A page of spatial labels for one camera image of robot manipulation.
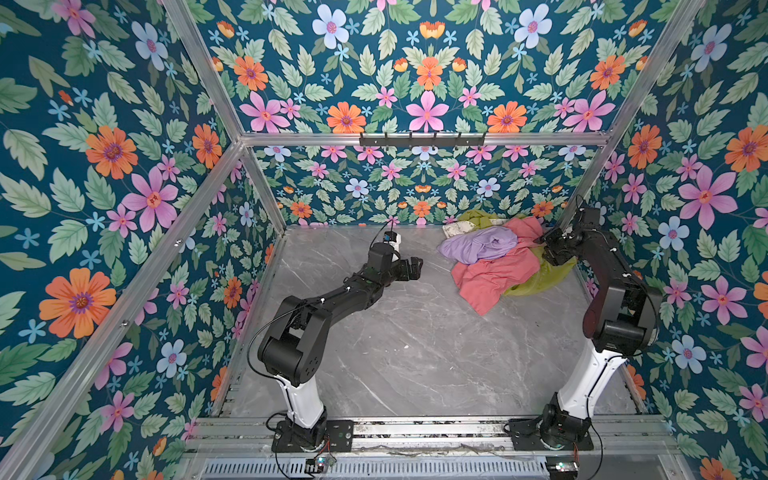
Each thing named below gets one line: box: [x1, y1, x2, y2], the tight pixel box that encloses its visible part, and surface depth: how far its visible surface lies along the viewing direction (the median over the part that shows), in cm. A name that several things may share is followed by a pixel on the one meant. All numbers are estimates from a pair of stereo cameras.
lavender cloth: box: [437, 226, 519, 265], surface depth 105 cm
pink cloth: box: [451, 216, 543, 316], surface depth 100 cm
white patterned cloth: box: [442, 220, 476, 239], surface depth 117 cm
